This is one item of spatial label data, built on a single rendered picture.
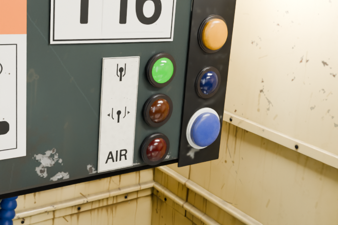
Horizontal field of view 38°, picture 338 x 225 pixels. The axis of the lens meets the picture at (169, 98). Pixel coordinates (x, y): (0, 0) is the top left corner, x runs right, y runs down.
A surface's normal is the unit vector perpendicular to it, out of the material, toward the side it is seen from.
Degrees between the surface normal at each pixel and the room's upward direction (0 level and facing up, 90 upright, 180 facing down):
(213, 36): 91
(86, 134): 90
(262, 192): 90
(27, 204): 90
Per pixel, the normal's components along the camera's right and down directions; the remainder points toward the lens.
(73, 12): 0.58, 0.25
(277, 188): -0.81, 0.09
